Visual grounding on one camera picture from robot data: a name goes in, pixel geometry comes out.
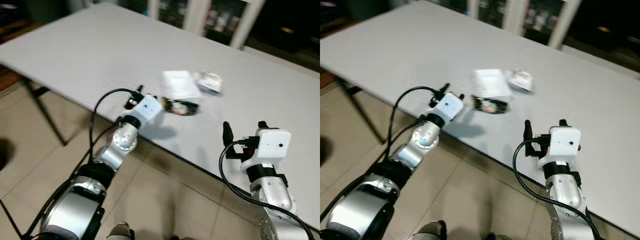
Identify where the dark snack wrapper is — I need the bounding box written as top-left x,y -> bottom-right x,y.
166,98 -> 201,117
472,96 -> 511,116

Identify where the crumpled white paper packet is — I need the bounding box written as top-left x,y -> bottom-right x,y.
507,70 -> 535,93
196,71 -> 224,95

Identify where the white glass door cabinet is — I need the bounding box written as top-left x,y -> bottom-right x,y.
410,0 -> 583,50

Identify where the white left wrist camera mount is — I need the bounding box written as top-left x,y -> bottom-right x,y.
434,91 -> 465,122
131,94 -> 165,126

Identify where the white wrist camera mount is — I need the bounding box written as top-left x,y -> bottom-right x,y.
241,128 -> 292,173
434,91 -> 465,122
131,94 -> 165,126
537,126 -> 582,168

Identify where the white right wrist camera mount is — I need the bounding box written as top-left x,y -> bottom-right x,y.
537,126 -> 582,168
241,128 -> 292,173

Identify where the black table leg frame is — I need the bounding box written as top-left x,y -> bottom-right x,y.
337,80 -> 383,146
22,77 -> 68,147

